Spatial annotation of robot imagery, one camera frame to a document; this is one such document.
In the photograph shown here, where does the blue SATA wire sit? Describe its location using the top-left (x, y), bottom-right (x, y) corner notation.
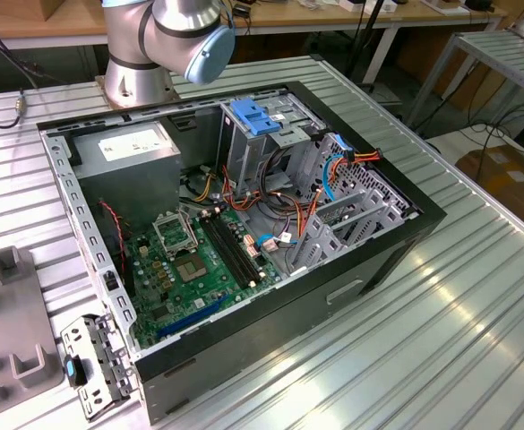
top-left (256, 133), bottom-right (352, 246)

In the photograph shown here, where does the red yellow power wire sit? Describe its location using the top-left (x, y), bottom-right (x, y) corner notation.
top-left (295, 149), bottom-right (384, 245)

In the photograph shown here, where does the grey perforated disk bay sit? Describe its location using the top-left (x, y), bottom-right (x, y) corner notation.
top-left (283, 132), bottom-right (419, 277)

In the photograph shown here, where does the black RAM slot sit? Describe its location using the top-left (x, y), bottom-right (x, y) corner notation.
top-left (198, 215), bottom-right (250, 290)
top-left (211, 213), bottom-right (262, 283)

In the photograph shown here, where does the grey metal drive cage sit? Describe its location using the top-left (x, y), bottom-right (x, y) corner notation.
top-left (216, 91), bottom-right (325, 198)

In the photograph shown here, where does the CPU socket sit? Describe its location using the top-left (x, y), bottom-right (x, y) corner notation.
top-left (174, 254), bottom-right (212, 287)

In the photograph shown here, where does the green motherboard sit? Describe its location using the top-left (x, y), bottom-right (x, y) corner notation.
top-left (125, 208), bottom-right (285, 350)

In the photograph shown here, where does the blue plastic drive latch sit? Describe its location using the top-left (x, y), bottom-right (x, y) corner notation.
top-left (228, 99), bottom-right (280, 138)

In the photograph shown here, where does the blue expansion slot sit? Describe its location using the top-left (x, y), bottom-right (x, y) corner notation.
top-left (156, 295), bottom-right (231, 341)

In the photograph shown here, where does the black open PC case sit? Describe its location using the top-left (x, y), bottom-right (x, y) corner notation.
top-left (36, 80), bottom-right (449, 426)

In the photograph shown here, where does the grey power supply unit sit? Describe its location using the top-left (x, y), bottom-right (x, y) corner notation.
top-left (71, 120), bottom-right (183, 225)

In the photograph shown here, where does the black case fan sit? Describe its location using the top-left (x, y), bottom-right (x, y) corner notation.
top-left (96, 199), bottom-right (135, 297)

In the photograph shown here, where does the metal expansion card retainer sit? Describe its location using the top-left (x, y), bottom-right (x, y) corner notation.
top-left (59, 313), bottom-right (137, 422)

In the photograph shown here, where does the wooden desk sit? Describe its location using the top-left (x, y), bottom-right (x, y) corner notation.
top-left (0, 0), bottom-right (509, 86)

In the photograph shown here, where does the black tripod stand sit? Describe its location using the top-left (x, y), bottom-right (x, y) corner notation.
top-left (346, 0), bottom-right (388, 86)

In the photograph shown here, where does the white box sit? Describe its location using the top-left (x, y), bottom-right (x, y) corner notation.
top-left (339, 0), bottom-right (399, 14)

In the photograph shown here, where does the brown cardboard box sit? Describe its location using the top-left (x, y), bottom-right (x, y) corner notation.
top-left (456, 145), bottom-right (524, 225)

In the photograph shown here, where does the black latch with blue tab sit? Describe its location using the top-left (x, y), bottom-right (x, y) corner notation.
top-left (63, 353), bottom-right (88, 387)

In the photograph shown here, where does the grey parts rack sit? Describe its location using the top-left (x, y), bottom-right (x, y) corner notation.
top-left (0, 245), bottom-right (65, 417)

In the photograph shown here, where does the orange red wire harness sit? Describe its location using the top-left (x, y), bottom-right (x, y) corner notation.
top-left (219, 165), bottom-right (316, 234)

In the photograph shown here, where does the thick black cable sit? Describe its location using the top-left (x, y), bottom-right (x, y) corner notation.
top-left (261, 146), bottom-right (301, 192)

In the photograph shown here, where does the yellow black power wire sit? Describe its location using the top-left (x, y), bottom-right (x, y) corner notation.
top-left (180, 165), bottom-right (216, 205)

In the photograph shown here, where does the metal socket cover frame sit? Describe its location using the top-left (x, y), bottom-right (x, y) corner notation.
top-left (152, 211), bottom-right (199, 257)

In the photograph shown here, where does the red black fan wire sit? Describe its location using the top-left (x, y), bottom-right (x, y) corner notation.
top-left (98, 200), bottom-right (128, 274)

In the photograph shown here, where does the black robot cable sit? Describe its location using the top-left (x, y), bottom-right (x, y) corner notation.
top-left (0, 0), bottom-right (30, 131)

